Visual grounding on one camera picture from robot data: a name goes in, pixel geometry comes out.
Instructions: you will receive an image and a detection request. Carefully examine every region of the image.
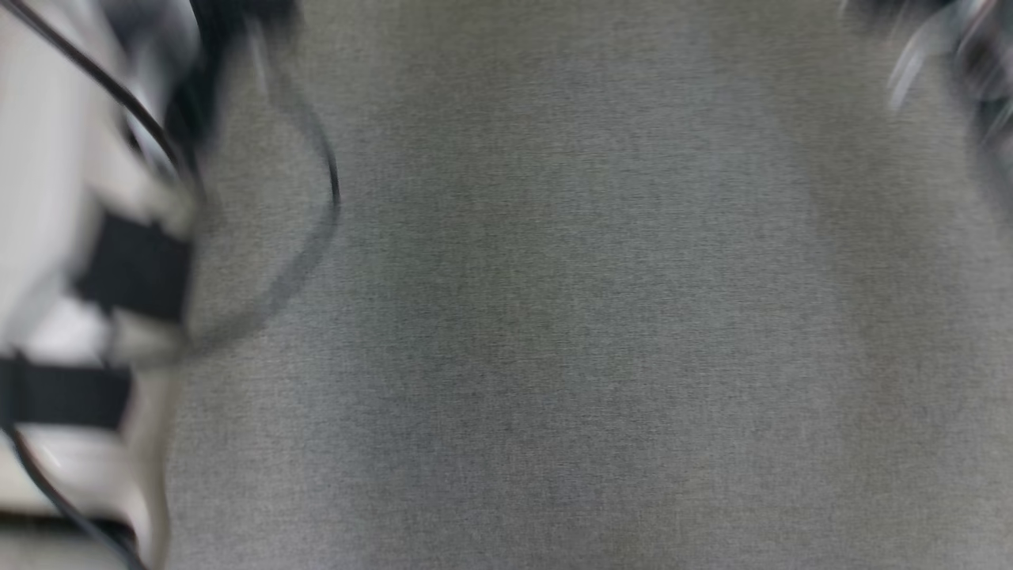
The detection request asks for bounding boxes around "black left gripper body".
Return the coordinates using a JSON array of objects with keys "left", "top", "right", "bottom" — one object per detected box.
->
[{"left": 166, "top": 0, "right": 298, "bottom": 159}]

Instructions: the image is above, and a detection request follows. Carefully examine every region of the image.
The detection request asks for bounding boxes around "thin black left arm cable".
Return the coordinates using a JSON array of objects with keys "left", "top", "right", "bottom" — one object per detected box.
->
[{"left": 0, "top": 0, "right": 343, "bottom": 570}]

